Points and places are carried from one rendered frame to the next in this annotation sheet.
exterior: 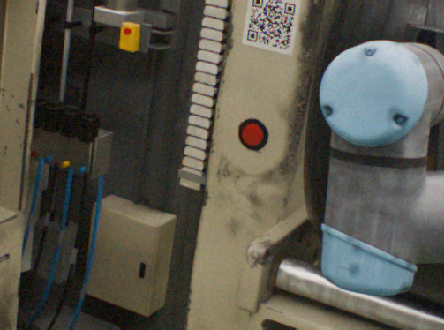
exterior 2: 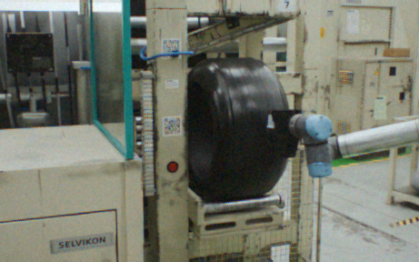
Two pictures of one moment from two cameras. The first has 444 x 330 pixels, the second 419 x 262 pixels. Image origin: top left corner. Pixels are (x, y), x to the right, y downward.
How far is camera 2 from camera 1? 126 cm
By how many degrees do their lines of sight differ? 43
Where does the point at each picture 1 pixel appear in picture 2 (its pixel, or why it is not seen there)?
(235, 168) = (168, 181)
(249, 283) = (201, 215)
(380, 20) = (240, 113)
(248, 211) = (175, 194)
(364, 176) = (323, 147)
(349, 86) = (320, 126)
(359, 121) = (324, 134)
